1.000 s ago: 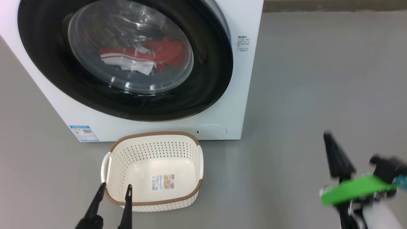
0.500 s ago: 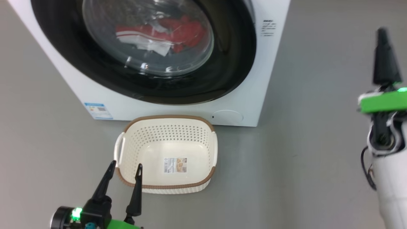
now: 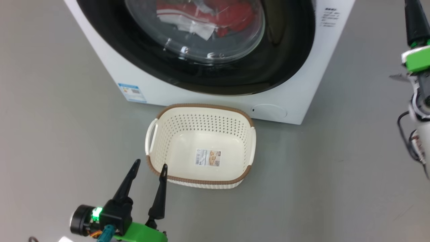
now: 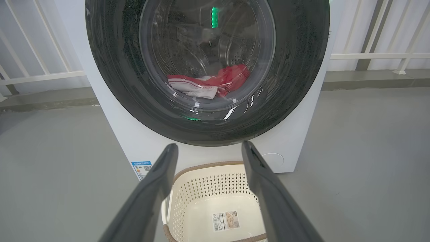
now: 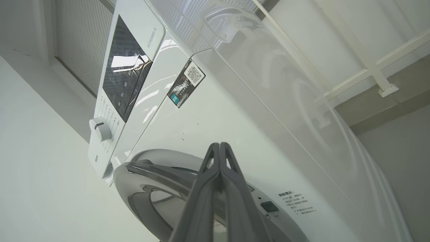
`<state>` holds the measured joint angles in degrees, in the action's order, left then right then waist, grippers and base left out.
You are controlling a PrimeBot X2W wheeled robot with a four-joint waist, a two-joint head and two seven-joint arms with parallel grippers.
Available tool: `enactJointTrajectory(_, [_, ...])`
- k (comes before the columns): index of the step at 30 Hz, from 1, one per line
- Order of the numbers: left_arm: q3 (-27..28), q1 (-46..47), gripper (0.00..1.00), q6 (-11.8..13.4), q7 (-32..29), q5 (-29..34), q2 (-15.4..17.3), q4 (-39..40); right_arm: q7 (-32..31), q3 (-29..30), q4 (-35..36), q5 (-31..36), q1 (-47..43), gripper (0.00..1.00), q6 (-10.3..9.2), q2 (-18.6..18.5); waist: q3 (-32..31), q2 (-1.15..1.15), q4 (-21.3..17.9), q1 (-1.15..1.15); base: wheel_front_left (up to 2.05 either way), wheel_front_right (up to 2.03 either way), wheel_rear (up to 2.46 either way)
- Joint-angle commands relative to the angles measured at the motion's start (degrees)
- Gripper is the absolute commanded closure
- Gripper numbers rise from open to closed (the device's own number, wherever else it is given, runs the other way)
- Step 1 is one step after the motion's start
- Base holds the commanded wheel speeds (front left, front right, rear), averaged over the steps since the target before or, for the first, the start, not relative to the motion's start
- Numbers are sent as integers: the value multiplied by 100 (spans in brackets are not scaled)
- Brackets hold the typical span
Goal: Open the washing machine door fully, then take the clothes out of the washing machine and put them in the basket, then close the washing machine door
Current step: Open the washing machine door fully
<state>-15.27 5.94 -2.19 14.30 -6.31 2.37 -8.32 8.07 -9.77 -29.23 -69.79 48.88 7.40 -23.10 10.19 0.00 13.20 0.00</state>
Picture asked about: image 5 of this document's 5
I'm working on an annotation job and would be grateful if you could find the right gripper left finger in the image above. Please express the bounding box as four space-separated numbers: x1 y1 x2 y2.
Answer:
168 143 221 242

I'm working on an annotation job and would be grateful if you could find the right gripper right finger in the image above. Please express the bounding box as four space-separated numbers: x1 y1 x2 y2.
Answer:
220 142 273 242

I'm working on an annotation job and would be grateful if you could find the white metal railing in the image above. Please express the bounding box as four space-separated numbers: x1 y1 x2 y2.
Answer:
252 0 430 101

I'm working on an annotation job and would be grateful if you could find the white control knob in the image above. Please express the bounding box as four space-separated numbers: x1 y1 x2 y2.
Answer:
89 117 112 142

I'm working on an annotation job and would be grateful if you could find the round dark washing machine door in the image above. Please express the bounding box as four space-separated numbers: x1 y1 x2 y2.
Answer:
113 150 309 242

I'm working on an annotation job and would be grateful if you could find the printed warning text label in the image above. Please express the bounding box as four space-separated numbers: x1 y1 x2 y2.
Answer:
278 192 318 215

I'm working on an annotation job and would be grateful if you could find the black QR code sticker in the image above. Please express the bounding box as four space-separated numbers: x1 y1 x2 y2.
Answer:
167 60 206 109

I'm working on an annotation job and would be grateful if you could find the black control display panel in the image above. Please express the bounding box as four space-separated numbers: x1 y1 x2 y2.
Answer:
102 15 153 122

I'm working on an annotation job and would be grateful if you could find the white front-load washing machine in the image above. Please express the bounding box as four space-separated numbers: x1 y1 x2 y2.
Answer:
88 0 414 242

